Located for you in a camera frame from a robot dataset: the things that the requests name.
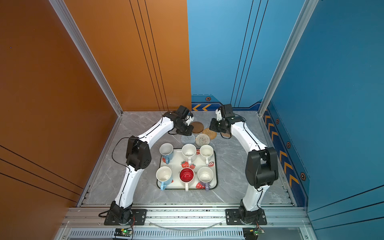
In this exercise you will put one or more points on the aluminium front rail frame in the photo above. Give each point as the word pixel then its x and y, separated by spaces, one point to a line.
pixel 186 222

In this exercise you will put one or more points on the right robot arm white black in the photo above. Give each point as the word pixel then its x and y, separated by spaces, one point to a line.
pixel 261 167

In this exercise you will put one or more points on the grey woven rope coaster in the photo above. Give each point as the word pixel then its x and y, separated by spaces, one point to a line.
pixel 188 139

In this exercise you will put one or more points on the paw shaped wooden coaster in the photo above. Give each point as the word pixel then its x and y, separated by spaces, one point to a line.
pixel 226 135

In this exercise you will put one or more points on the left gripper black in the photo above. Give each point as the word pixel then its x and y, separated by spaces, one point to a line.
pixel 189 132

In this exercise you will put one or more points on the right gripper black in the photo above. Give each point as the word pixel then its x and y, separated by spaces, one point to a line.
pixel 212 125

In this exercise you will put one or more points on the left aluminium corner post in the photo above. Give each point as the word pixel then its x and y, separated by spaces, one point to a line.
pixel 74 32

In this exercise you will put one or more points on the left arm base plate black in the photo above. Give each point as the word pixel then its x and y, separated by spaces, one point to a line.
pixel 138 216

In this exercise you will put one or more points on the light brown wooden round coaster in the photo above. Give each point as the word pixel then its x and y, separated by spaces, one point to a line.
pixel 198 127

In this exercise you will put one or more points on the purple handled mug front right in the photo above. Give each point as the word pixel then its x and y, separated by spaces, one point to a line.
pixel 205 176

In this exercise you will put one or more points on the white speckled mug back middle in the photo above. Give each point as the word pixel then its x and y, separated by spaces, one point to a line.
pixel 189 152

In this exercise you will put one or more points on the aluminium corner post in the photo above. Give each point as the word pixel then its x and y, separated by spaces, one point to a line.
pixel 74 32
pixel 301 23

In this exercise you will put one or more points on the right green circuit board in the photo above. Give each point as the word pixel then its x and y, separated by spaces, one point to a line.
pixel 252 233

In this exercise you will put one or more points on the multicolour woven rope coaster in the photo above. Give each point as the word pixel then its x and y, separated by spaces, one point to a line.
pixel 202 139

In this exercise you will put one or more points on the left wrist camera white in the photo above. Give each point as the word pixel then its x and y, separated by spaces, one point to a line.
pixel 189 118

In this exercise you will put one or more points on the right aluminium corner post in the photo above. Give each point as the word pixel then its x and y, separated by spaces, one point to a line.
pixel 301 23

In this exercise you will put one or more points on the red interior mug front middle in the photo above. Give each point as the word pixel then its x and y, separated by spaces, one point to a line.
pixel 186 176

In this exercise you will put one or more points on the left green circuit board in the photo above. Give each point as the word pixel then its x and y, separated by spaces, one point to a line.
pixel 123 234

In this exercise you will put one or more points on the white mug back right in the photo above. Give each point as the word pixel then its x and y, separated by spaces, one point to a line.
pixel 206 152

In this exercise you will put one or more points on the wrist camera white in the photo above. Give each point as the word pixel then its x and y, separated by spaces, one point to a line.
pixel 218 115
pixel 189 118

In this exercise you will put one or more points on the white strawberry tray black rim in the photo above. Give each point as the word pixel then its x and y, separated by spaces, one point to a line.
pixel 177 164

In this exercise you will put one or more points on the blue mug back left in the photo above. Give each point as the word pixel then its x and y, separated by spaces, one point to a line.
pixel 167 152

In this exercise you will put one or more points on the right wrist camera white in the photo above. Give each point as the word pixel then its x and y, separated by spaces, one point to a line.
pixel 218 115

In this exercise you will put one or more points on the green circuit board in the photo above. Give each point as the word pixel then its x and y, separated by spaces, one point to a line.
pixel 123 234
pixel 252 233

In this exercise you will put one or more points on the light blue mug front left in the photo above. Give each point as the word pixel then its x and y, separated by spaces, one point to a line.
pixel 164 176

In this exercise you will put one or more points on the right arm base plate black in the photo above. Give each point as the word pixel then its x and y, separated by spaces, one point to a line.
pixel 232 216

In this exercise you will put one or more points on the woven rattan round coaster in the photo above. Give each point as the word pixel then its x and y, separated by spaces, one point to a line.
pixel 210 133

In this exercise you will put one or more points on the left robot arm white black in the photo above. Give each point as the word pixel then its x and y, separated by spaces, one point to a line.
pixel 138 157

